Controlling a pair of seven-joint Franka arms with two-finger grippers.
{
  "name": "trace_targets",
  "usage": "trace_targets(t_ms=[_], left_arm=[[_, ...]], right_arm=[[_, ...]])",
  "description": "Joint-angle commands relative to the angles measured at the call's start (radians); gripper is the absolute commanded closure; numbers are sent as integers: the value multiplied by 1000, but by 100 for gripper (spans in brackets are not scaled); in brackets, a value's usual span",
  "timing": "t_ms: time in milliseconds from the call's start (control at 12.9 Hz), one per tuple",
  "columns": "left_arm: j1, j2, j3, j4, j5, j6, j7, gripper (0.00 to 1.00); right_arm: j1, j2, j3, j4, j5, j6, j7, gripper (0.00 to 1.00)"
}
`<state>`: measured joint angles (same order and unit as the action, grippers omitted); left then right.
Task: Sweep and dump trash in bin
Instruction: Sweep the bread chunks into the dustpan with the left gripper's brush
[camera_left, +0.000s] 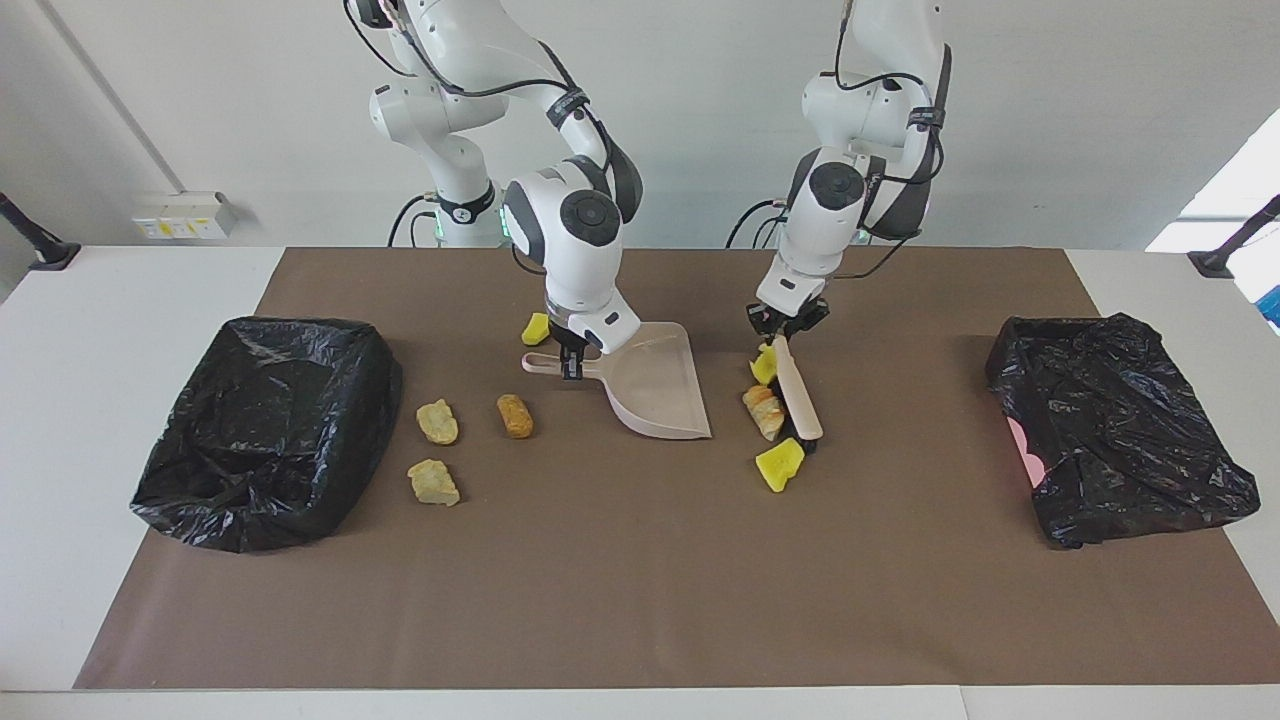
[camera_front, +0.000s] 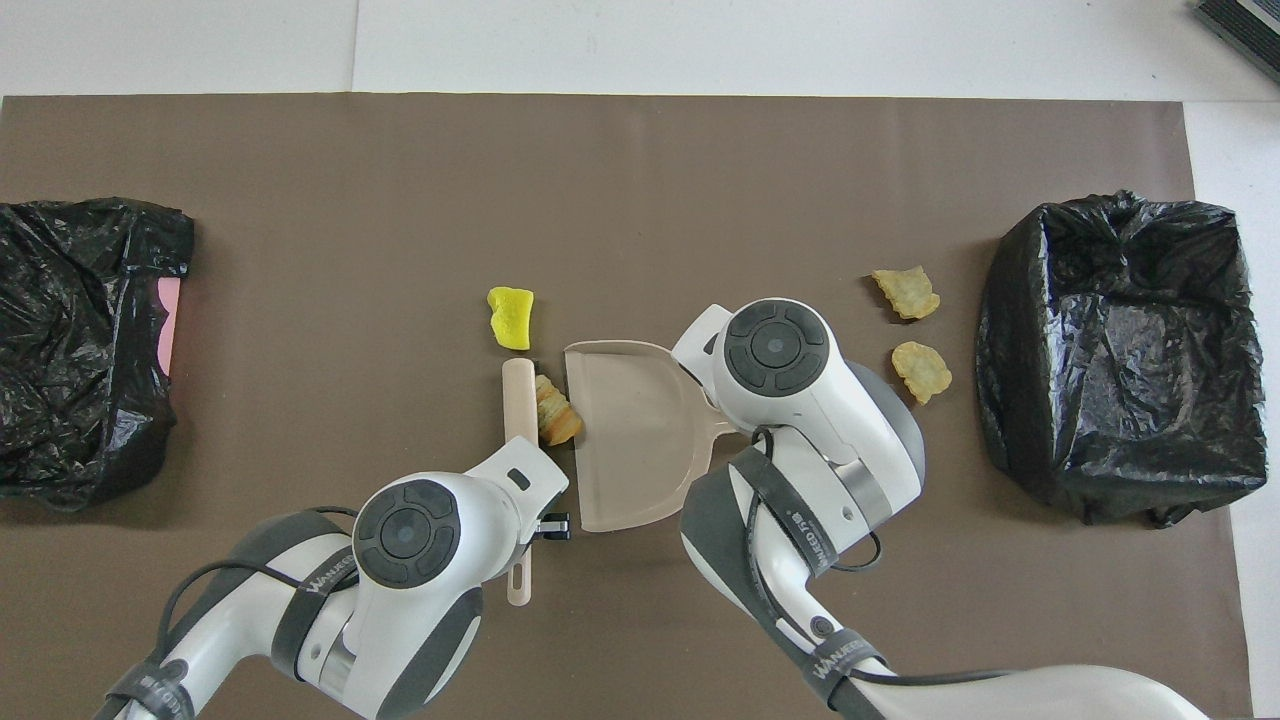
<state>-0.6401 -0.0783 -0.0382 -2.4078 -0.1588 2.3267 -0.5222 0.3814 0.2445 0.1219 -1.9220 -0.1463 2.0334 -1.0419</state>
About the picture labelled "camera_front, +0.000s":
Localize striped orange beige sponge roll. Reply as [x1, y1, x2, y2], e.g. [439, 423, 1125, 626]
[535, 375, 584, 447]

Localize beige plastic dustpan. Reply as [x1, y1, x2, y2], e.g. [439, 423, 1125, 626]
[563, 340, 741, 534]

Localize beige hand brush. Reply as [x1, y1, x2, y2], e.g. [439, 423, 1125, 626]
[501, 358, 541, 608]

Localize yellow green sponge piece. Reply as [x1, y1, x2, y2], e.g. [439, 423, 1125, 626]
[487, 286, 536, 352]

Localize beige sponge piece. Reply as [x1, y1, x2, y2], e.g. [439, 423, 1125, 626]
[871, 266, 942, 321]
[891, 341, 953, 406]

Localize pink bin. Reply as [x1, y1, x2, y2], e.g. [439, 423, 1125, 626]
[157, 277, 182, 376]

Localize black trash bag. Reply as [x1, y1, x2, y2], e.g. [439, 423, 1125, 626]
[0, 197, 195, 513]
[975, 190, 1269, 529]

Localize brown table mat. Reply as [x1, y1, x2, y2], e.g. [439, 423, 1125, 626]
[0, 94, 1254, 720]

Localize black ribbed device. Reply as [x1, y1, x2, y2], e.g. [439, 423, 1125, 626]
[1193, 0, 1280, 83]

